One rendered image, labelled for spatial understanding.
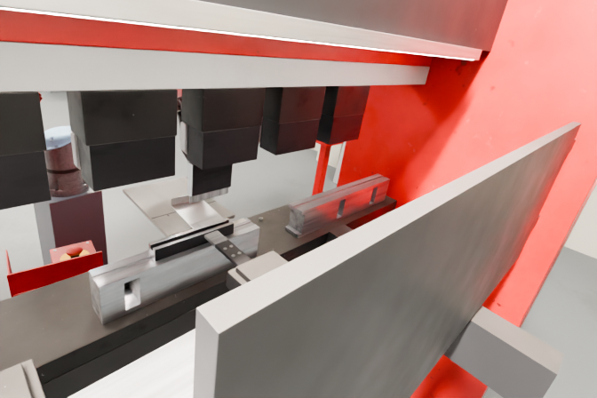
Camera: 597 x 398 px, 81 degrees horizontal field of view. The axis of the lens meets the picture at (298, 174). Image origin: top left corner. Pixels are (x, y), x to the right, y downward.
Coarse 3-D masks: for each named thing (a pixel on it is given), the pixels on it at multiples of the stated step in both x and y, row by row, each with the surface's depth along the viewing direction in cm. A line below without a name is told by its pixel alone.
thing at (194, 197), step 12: (192, 168) 73; (216, 168) 77; (228, 168) 80; (192, 180) 74; (204, 180) 76; (216, 180) 79; (228, 180) 81; (192, 192) 75; (204, 192) 78; (216, 192) 81
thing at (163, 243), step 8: (216, 224) 86; (224, 224) 86; (232, 224) 87; (192, 232) 82; (200, 232) 82; (208, 232) 82; (224, 232) 86; (232, 232) 88; (160, 240) 77; (168, 240) 78; (176, 240) 77; (184, 240) 78; (192, 240) 80; (200, 240) 81; (152, 248) 75; (160, 248) 74; (168, 248) 76; (176, 248) 77; (184, 248) 79; (152, 256) 75; (160, 256) 75; (168, 256) 77
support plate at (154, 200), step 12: (168, 180) 103; (180, 180) 104; (132, 192) 94; (144, 192) 95; (156, 192) 96; (168, 192) 97; (180, 192) 98; (144, 204) 89; (156, 204) 90; (168, 204) 91; (216, 204) 94; (156, 216) 85; (168, 216) 86; (180, 216) 87; (228, 216) 90; (168, 228) 81; (180, 228) 82; (192, 228) 83
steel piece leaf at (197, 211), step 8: (176, 200) 90; (184, 200) 92; (176, 208) 89; (184, 208) 90; (192, 208) 90; (200, 208) 91; (208, 208) 92; (184, 216) 86; (192, 216) 87; (200, 216) 87; (208, 216) 88; (216, 216) 88
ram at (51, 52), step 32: (0, 32) 42; (32, 32) 45; (64, 32) 47; (96, 32) 49; (128, 32) 52; (160, 32) 56; (192, 32) 59; (0, 64) 44; (32, 64) 46; (64, 64) 48; (96, 64) 51; (128, 64) 54; (160, 64) 57; (192, 64) 61; (224, 64) 66; (256, 64) 71; (288, 64) 77; (320, 64) 84; (352, 64) 93; (384, 64) 103; (416, 64) 116
